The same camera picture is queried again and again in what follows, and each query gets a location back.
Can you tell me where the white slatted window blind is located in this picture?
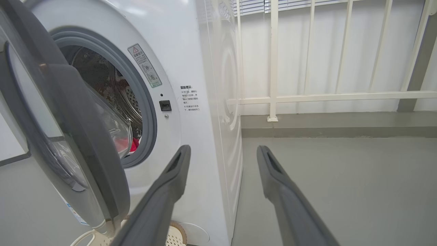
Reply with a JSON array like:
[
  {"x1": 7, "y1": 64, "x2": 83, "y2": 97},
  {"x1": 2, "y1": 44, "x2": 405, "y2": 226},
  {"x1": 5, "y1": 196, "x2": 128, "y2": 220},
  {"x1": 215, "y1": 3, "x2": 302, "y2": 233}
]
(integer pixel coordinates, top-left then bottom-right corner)
[{"x1": 232, "y1": 0, "x2": 349, "y2": 16}]

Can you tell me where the grey rubber door seal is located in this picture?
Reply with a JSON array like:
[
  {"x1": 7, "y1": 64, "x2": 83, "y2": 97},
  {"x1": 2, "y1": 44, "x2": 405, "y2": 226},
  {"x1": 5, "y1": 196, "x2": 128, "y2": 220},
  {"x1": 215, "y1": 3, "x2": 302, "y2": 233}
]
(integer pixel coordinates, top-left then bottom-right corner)
[{"x1": 50, "y1": 27, "x2": 157, "y2": 168}]

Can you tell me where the cream perforated laundry basket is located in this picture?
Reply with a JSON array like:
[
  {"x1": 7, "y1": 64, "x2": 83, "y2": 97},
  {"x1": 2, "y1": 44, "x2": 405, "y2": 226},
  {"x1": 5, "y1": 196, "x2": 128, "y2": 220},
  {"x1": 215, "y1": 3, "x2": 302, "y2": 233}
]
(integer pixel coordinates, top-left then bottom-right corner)
[{"x1": 70, "y1": 220, "x2": 187, "y2": 246}]

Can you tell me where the white metal railing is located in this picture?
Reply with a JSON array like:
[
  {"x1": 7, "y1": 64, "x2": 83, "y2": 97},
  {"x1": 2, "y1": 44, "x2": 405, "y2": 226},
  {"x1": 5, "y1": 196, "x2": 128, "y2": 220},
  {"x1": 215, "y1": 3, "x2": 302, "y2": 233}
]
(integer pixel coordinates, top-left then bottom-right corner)
[{"x1": 236, "y1": 0, "x2": 437, "y2": 122}]

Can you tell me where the white front-load washing machine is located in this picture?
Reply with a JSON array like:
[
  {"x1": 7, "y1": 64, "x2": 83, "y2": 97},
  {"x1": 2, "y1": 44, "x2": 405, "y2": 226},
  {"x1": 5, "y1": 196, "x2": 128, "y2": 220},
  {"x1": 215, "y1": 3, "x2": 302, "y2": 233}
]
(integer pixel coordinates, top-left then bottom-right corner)
[{"x1": 24, "y1": 0, "x2": 243, "y2": 246}]

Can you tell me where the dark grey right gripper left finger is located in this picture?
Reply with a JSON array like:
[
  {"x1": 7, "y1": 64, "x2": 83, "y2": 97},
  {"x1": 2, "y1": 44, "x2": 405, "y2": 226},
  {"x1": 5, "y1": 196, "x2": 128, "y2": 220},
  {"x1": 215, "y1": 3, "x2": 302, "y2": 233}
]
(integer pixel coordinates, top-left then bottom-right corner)
[{"x1": 111, "y1": 145, "x2": 191, "y2": 246}]

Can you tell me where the perforated steel washer drum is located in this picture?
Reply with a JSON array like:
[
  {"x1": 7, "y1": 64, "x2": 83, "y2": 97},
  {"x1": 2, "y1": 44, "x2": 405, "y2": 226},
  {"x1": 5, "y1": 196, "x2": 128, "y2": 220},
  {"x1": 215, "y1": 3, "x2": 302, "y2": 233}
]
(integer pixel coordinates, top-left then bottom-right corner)
[{"x1": 60, "y1": 45, "x2": 142, "y2": 139}]

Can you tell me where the grey warning sticker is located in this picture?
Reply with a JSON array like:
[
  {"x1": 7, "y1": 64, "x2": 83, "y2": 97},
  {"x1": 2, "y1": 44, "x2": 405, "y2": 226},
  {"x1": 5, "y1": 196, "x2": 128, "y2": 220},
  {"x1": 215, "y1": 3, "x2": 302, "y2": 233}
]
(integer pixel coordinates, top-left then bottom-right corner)
[{"x1": 128, "y1": 43, "x2": 163, "y2": 88}]

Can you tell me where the red garment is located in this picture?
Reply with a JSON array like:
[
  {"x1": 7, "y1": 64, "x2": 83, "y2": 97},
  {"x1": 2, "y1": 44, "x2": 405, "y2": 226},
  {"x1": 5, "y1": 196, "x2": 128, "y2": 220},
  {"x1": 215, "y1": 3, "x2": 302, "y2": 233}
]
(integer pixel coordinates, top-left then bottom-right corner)
[{"x1": 114, "y1": 136, "x2": 140, "y2": 155}]

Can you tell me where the grey frame post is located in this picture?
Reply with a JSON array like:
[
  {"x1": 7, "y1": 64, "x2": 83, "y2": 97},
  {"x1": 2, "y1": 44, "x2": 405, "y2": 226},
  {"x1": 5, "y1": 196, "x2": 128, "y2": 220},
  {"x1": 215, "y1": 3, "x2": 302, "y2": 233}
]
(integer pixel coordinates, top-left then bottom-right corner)
[{"x1": 397, "y1": 14, "x2": 437, "y2": 112}]

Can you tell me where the round white filter cover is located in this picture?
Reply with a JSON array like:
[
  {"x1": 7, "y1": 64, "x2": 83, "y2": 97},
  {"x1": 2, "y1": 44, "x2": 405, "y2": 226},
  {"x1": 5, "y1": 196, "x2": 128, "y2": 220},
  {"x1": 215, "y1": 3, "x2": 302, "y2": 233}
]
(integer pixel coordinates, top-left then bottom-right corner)
[{"x1": 178, "y1": 222, "x2": 210, "y2": 246}]

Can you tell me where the black printed text label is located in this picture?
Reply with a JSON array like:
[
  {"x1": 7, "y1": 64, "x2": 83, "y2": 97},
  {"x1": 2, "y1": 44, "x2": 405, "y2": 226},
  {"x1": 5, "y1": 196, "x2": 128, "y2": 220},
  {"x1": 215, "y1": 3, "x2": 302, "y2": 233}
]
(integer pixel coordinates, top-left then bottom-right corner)
[{"x1": 180, "y1": 85, "x2": 200, "y2": 111}]

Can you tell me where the blue white energy label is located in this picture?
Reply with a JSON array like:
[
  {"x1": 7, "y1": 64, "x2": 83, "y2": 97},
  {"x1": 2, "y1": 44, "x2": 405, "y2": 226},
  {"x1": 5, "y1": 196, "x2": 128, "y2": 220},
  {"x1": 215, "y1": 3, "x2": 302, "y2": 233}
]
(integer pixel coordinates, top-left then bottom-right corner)
[{"x1": 67, "y1": 203, "x2": 89, "y2": 226}]

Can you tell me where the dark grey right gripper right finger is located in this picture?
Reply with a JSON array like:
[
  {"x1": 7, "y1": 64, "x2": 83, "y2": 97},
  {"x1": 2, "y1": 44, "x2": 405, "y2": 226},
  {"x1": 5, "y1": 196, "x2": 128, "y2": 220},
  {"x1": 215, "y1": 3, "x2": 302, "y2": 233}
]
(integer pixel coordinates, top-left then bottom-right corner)
[{"x1": 257, "y1": 146, "x2": 340, "y2": 246}]

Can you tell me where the round grey glass washer door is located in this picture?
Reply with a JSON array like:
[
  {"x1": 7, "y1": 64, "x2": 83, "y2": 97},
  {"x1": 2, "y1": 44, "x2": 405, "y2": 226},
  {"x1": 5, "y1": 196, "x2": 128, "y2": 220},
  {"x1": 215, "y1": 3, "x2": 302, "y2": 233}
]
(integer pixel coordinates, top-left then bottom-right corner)
[{"x1": 0, "y1": 0, "x2": 133, "y2": 236}]

